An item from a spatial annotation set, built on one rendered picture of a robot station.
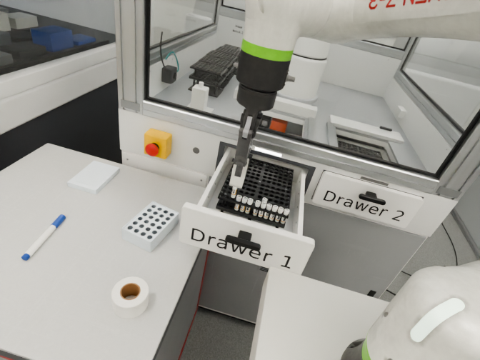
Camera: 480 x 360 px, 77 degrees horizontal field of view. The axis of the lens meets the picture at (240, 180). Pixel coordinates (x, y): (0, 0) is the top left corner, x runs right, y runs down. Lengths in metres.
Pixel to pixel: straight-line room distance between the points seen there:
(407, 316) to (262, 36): 0.45
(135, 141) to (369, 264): 0.89
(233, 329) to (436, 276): 1.18
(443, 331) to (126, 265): 0.60
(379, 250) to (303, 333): 0.55
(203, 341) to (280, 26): 1.30
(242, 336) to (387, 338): 1.10
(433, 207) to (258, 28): 0.73
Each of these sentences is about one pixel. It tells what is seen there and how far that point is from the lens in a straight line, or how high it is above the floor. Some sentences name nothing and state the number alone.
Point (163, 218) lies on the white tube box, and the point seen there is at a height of 0.80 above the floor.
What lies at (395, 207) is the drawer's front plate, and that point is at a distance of 0.98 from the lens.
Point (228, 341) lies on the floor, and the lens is 1.53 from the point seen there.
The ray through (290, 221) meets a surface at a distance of 0.82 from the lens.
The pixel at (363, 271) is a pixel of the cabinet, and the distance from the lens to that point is 1.19.
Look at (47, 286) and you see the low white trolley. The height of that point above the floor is 0.76.
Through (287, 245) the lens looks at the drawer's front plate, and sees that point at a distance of 0.65.
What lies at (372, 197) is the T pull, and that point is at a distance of 0.91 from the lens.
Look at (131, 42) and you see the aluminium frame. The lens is 0.91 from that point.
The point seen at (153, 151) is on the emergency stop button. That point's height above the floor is 0.88.
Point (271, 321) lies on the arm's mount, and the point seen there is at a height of 0.83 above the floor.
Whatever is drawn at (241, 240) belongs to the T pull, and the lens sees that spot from 0.62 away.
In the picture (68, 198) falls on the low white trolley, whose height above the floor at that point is 0.76.
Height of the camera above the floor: 1.36
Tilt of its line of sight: 35 degrees down
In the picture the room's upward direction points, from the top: 13 degrees clockwise
